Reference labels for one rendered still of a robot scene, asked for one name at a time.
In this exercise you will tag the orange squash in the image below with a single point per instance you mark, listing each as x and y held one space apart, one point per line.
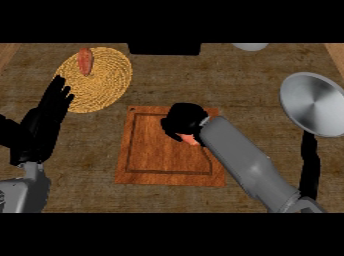
190 139

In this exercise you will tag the pale grey round object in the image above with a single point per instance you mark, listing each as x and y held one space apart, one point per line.
249 46

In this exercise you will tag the brown wooden cutting board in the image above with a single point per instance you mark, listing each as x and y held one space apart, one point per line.
167 150

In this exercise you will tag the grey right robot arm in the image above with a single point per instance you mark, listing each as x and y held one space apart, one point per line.
249 163

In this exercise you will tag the round woven straw placemat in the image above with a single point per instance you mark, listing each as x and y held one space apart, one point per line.
97 80

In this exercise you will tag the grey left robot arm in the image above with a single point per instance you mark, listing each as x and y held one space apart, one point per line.
16 193

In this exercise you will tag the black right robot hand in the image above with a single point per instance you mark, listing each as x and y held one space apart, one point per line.
184 118

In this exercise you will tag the reddish orange vegetable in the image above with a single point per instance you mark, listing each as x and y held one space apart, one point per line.
84 60

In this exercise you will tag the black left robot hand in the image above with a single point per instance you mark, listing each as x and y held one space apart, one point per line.
38 126

